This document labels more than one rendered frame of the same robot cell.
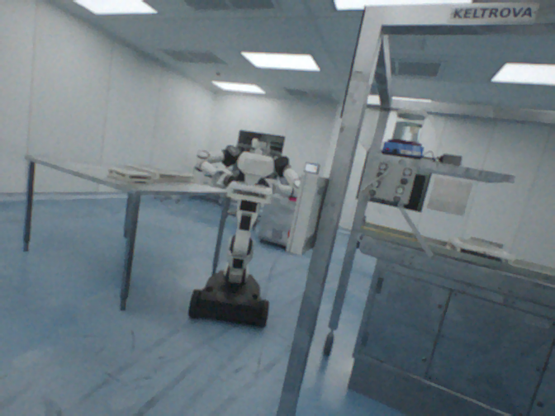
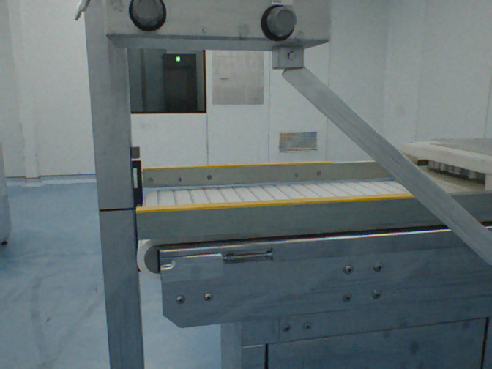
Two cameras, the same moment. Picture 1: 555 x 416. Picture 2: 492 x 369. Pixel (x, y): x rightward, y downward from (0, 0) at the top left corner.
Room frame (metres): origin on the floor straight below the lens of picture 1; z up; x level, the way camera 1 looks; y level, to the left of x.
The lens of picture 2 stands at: (1.15, -0.34, 1.10)
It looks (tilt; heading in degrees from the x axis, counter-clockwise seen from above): 12 degrees down; 326
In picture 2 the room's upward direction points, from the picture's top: straight up
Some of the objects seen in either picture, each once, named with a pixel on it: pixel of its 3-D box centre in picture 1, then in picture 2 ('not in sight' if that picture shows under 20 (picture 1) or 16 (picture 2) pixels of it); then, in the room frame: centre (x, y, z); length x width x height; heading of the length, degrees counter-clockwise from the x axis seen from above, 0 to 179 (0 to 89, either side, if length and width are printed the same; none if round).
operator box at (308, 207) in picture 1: (310, 213); not in sight; (0.98, -0.13, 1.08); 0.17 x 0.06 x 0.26; 158
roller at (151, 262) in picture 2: not in sight; (158, 226); (1.71, -0.57, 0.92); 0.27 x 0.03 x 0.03; 158
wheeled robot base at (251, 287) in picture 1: (234, 283); not in sight; (2.32, 0.20, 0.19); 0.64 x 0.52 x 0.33; 5
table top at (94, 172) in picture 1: (135, 176); not in sight; (2.72, 1.34, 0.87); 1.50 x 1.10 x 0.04; 64
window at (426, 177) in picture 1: (393, 179); (151, 66); (6.48, -2.48, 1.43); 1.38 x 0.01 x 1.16; 69
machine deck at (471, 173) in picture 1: (434, 169); not in sight; (1.63, -0.82, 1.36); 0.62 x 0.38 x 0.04; 68
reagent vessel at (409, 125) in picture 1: (408, 125); not in sight; (1.65, -0.64, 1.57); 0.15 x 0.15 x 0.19
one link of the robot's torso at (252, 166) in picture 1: (254, 171); not in sight; (2.40, 0.21, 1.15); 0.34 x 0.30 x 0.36; 95
